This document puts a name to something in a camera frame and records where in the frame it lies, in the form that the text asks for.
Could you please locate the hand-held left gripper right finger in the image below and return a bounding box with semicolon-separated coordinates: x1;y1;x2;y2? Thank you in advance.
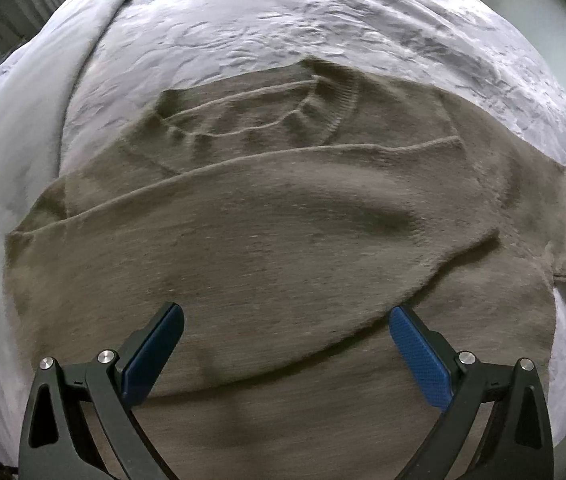
389;306;554;480

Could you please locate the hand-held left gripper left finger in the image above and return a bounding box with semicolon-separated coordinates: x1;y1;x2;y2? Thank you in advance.
19;302;184;480

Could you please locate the brown knit sweater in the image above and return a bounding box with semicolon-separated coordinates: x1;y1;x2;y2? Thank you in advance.
5;57;566;480

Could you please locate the plain light grey duvet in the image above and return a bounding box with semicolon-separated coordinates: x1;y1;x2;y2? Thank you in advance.
0;0;134;466

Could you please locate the grey embossed floral blanket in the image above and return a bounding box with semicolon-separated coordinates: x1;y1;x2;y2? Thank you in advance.
60;0;566;451

